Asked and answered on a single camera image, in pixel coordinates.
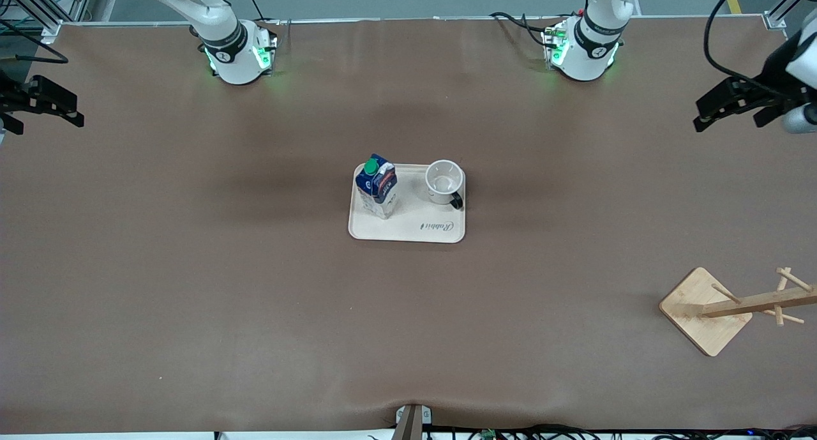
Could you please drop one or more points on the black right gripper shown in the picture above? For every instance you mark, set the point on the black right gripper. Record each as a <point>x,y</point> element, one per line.
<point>19,98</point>

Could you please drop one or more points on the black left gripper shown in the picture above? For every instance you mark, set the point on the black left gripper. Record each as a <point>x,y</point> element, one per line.
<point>768,90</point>

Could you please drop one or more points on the blue white milk carton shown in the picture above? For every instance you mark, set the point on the blue white milk carton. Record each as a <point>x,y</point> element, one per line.
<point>376,184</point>

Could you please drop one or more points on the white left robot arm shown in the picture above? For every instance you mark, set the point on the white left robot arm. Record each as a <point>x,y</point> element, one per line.
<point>590,57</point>

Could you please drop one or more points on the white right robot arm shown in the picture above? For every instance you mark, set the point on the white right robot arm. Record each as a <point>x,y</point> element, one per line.
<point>230,57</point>

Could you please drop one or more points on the cream rectangular tray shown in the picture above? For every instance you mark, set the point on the cream rectangular tray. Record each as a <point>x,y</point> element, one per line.
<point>408,226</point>

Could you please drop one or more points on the wooden mug tree stand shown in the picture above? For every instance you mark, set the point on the wooden mug tree stand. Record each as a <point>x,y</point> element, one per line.
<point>705,312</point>

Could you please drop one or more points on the aluminium frame post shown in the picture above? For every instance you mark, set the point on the aluminium frame post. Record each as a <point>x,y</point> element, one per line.
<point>782,12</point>
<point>38,9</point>

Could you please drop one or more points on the metal table edge bracket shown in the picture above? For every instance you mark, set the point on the metal table edge bracket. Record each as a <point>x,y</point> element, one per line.
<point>412,421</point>

